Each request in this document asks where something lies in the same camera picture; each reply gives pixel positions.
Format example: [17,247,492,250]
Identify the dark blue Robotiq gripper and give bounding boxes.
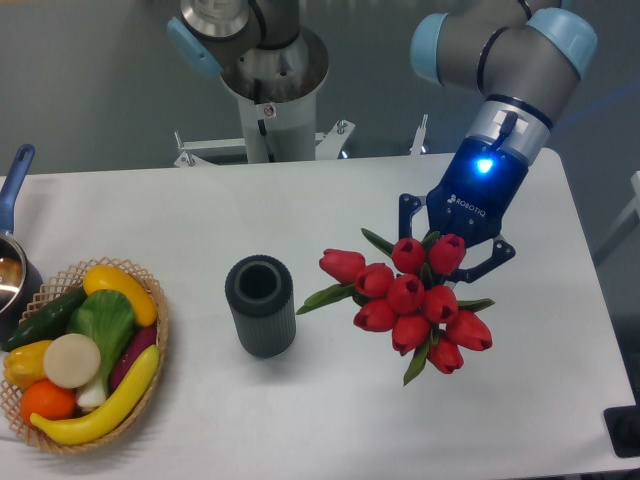
[398,138,528,284]

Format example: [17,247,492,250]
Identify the red tulip bouquet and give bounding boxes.
[297,229,494,385]

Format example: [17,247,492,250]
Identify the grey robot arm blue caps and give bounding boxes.
[399,1,597,286]

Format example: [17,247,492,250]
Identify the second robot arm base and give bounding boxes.
[166,1,300,77]

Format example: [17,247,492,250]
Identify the dark grey ribbed vase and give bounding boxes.
[225,255,296,358]

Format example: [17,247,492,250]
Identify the black device at table edge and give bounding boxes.
[603,405,639,458]

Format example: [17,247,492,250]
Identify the purple sweet potato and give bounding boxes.
[109,326,156,392]

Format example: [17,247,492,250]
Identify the green bok choy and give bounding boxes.
[66,290,135,412]

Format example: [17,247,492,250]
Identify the beige round disc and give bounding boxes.
[43,333,101,389]

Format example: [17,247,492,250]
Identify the dark green cucumber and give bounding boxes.
[1,288,87,352]

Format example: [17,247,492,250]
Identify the yellow banana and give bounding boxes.
[30,345,160,446]

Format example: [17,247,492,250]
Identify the orange fruit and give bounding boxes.
[20,380,76,426]

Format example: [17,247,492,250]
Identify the yellow bell pepper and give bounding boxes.
[3,340,53,389]

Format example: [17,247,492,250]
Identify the woven wicker basket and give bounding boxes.
[1,257,169,454]

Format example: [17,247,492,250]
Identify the metal mounting bracket frame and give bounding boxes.
[173,113,429,168]

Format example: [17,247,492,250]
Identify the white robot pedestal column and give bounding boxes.
[222,27,329,164]

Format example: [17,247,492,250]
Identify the blue handled saucepan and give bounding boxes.
[1,144,42,341]

